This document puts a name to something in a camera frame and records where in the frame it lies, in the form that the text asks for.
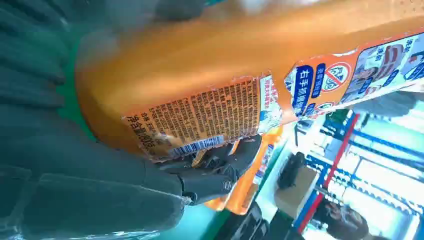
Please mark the cardboard box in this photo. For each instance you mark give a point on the cardboard box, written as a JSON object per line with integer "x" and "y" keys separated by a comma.
{"x": 294, "y": 195}

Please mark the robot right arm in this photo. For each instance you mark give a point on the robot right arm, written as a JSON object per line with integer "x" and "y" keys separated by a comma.
{"x": 30, "y": 59}

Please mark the black handheld device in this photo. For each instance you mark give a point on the black handheld device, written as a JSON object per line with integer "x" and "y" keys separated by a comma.
{"x": 291, "y": 169}

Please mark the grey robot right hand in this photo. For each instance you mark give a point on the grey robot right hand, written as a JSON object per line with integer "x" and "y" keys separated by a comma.
{"x": 82, "y": 185}

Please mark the green table mat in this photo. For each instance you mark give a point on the green table mat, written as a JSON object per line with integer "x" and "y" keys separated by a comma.
{"x": 71, "y": 99}

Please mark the blue metal shelving rack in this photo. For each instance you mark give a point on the blue metal shelving rack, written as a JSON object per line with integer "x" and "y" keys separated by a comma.
{"x": 334, "y": 159}

